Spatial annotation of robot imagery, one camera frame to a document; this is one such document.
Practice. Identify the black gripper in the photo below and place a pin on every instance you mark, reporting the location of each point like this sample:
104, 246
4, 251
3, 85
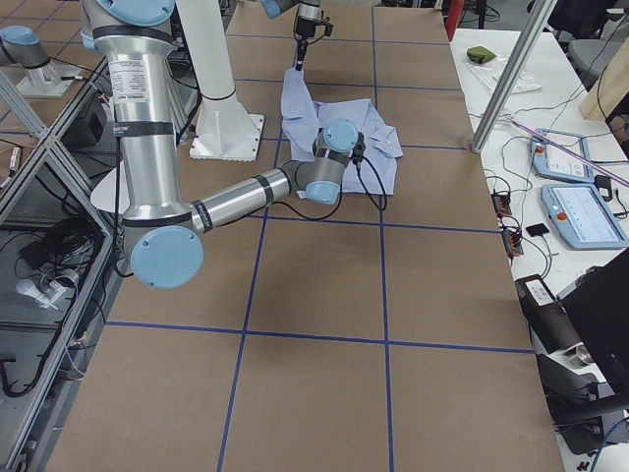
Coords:
304, 29

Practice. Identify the light blue striped shirt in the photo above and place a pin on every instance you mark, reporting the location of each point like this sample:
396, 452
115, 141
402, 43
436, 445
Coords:
303, 117

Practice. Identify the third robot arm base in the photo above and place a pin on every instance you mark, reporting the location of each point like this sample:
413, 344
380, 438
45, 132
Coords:
44, 78

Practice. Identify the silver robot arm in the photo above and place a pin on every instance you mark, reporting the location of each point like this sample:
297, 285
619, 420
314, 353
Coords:
306, 8
162, 231

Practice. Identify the green fabric pouch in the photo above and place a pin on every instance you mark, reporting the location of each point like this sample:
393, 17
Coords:
480, 55

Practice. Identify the reacher grabber stick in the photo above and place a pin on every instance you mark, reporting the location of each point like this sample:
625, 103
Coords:
541, 138

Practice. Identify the white curved plate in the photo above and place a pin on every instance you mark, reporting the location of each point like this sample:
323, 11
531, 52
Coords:
103, 195

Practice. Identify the orange circuit board upper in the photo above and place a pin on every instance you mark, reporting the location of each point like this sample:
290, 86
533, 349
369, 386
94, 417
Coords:
501, 204

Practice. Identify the orange circuit board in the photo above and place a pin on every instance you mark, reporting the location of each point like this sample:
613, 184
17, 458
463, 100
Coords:
512, 241
501, 204

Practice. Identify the upper teach pendant tablet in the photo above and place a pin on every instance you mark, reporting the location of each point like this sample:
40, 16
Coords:
553, 163

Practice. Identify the teach pendant tablet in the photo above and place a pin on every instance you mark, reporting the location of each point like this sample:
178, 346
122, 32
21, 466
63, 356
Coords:
581, 217
553, 163

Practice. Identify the orange circuit board lower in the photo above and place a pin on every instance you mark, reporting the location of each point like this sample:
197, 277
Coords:
512, 241

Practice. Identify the small black pad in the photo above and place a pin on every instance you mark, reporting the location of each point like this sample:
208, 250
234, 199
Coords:
537, 230

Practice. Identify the wooden board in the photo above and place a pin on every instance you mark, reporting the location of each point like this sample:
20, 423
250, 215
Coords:
609, 90

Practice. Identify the lower teach pendant tablet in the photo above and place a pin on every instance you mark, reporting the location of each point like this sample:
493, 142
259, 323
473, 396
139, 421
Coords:
581, 217

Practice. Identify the white power strip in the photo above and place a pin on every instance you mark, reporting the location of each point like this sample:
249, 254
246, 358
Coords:
49, 293

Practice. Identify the black box with label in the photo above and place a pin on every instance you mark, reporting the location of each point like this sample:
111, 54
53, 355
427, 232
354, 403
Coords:
545, 314

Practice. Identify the black monitor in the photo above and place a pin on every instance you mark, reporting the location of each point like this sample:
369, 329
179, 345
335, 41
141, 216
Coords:
598, 309

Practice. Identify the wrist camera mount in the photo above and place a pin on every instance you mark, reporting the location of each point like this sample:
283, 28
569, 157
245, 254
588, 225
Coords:
358, 150
327, 27

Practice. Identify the aluminium frame post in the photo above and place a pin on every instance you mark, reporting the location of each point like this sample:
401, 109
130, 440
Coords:
518, 58

